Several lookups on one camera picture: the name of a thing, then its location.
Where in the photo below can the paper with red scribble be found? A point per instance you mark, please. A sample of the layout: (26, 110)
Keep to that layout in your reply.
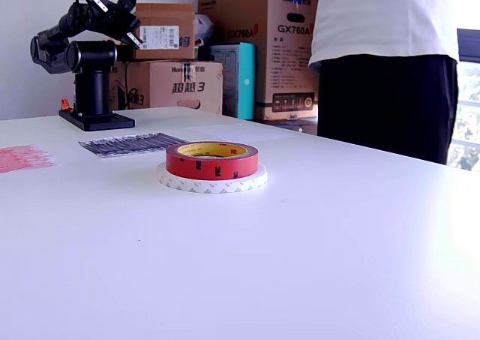
(22, 158)

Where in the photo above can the cardboard box with shipping label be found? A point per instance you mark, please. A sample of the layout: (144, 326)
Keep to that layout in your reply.
(165, 17)

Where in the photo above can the blank white paper sheet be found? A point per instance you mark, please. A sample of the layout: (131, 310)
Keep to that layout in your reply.
(240, 133)

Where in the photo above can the white plastic bag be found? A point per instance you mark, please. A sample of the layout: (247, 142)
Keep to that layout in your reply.
(204, 26)

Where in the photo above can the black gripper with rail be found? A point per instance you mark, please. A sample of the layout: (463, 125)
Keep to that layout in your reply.
(108, 21)

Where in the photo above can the orange clamp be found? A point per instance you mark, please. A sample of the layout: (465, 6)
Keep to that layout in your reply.
(66, 104)

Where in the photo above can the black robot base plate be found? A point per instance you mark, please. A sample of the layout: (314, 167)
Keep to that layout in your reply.
(108, 122)

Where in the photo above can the wide white tape roll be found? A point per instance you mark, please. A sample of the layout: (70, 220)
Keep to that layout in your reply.
(225, 187)

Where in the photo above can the paper with black scribble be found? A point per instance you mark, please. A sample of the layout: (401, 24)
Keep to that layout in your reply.
(127, 145)

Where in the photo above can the dark grey Piper robot arm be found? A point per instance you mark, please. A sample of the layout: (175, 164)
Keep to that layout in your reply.
(93, 55)

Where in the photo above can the wide brown printed carton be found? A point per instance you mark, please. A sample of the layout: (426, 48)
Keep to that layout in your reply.
(180, 85)

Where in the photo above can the red 3M tape roll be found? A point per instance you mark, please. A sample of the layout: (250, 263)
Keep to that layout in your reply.
(210, 165)

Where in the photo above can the person in white shirt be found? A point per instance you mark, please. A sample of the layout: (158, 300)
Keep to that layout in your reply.
(375, 17)

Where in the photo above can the teal and grey box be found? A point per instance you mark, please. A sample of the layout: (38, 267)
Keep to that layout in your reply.
(245, 81)

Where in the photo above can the tall GX760A cardboard box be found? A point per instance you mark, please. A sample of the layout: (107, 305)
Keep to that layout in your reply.
(262, 55)

